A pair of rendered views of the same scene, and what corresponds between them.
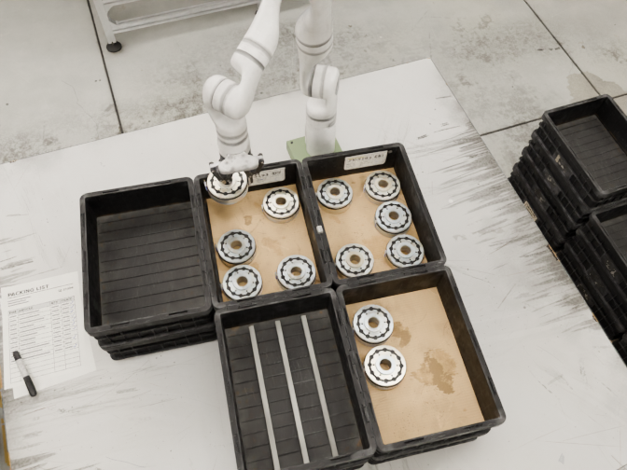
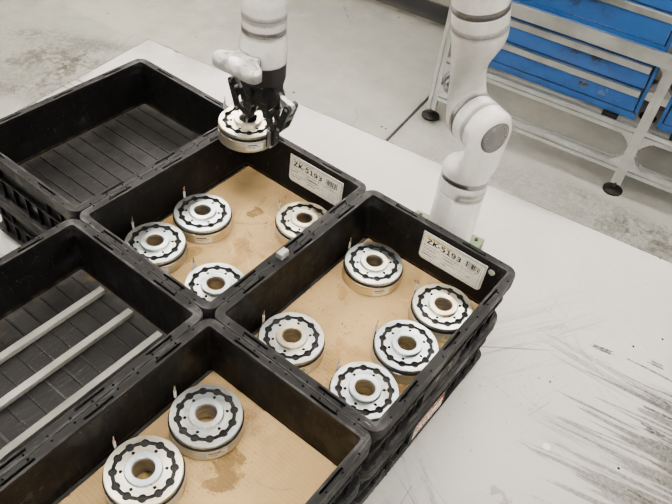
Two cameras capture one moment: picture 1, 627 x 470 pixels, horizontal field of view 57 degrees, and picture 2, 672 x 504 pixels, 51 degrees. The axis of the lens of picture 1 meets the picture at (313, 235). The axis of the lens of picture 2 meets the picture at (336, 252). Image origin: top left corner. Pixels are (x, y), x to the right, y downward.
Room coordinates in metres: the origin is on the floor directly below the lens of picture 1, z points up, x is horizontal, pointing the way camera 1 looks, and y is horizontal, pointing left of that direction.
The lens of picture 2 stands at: (0.29, -0.64, 1.72)
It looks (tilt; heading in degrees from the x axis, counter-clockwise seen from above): 45 degrees down; 48
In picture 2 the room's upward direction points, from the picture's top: 8 degrees clockwise
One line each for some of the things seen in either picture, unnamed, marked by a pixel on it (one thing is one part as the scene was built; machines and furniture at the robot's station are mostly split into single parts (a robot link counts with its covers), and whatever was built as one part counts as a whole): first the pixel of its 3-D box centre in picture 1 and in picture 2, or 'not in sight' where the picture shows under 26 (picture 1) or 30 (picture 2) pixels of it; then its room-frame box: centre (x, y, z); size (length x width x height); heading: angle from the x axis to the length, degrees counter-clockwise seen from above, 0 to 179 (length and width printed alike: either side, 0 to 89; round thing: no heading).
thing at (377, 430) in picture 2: (370, 210); (372, 296); (0.82, -0.15, 0.92); 0.40 x 0.30 x 0.02; 16
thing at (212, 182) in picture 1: (227, 181); (247, 121); (0.82, 0.23, 1.01); 0.10 x 0.10 x 0.01
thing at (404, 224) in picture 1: (393, 216); (406, 345); (0.84, -0.22, 0.86); 0.10 x 0.10 x 0.01
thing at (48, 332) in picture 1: (43, 329); not in sight; (0.50, 0.72, 0.70); 0.33 x 0.23 x 0.01; 23
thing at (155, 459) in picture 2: (385, 365); (143, 469); (0.42, -0.19, 0.86); 0.05 x 0.05 x 0.01
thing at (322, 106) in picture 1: (322, 92); (474, 143); (1.16, 0.00, 0.99); 0.09 x 0.09 x 0.17; 81
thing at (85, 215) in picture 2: (259, 229); (230, 205); (0.74, 0.14, 0.92); 0.40 x 0.30 x 0.02; 16
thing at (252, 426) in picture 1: (291, 384); (30, 367); (0.35, 0.03, 0.87); 0.40 x 0.30 x 0.11; 16
